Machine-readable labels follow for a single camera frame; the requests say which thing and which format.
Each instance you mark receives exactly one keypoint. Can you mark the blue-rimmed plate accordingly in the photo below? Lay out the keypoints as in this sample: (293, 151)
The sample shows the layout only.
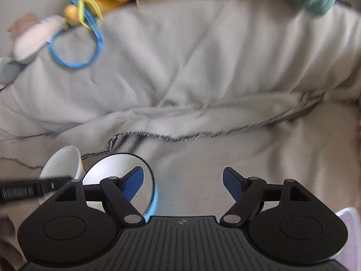
(112, 166)

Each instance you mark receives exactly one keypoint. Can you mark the brown plush toy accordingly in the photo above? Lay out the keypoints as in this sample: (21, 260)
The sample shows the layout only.
(24, 22)

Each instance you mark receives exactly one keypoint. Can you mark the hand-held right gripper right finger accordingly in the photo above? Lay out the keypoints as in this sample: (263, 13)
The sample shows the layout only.
(231, 183)

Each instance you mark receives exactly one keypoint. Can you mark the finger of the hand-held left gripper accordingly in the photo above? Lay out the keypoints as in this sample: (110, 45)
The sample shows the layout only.
(33, 188)

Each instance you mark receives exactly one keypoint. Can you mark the white bed sheet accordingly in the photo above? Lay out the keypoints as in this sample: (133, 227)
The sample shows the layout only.
(197, 158)

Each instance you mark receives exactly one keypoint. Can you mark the grey blanket with stitched edge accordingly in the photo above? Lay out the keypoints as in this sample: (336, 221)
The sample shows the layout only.
(180, 62)

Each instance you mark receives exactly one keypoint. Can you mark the grey plush toy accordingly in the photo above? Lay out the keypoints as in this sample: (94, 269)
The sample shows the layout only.
(7, 72)

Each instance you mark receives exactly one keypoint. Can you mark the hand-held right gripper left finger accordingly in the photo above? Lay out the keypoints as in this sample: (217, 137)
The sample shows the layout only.
(134, 183)

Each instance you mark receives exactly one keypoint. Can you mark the white plush toy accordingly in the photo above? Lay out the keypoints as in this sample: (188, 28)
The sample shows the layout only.
(36, 36)

